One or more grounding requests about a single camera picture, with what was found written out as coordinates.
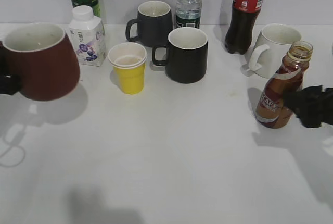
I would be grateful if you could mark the black mug front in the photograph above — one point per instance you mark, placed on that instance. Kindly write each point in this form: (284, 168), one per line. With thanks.
(186, 55)

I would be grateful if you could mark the brown Nescafe coffee bottle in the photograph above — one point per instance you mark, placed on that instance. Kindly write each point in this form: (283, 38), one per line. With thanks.
(271, 111)

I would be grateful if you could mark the dark grey mug rear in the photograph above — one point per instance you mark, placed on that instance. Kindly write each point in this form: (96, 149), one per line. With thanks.
(152, 25)

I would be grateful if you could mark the cola bottle red label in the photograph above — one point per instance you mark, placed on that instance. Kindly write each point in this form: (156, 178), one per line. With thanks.
(244, 15)

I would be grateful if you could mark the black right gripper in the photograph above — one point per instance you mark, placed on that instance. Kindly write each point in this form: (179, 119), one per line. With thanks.
(312, 105)

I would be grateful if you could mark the clear water bottle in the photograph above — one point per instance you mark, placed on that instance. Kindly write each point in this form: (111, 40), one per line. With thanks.
(188, 13)

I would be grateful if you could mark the red ceramic mug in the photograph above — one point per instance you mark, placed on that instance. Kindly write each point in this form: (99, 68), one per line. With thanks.
(42, 56)

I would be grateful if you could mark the white yogurt carton bottle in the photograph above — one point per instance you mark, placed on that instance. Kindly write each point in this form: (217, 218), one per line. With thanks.
(87, 36)

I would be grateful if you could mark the white ceramic mug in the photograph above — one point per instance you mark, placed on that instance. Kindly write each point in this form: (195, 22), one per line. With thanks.
(271, 46)

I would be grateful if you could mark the yellow paper cup stack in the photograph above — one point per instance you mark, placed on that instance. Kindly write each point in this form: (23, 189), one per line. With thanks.
(129, 61)

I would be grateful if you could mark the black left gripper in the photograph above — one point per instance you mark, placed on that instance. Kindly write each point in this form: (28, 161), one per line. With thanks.
(10, 83)

